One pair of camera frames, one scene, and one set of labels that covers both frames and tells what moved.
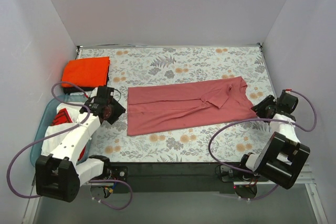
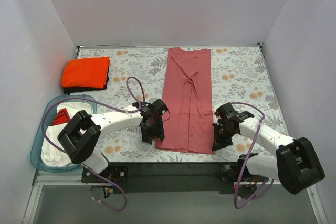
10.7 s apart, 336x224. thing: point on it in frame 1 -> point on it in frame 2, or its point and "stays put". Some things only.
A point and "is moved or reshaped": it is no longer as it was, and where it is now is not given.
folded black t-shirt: x=70 y=90 stays put
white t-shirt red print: x=66 y=115 stays put
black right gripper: x=261 y=108 -> x=221 y=137
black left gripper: x=115 y=112 -> x=151 y=130
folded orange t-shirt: x=86 y=72 stays put
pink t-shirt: x=186 y=105 is moved or reshaped
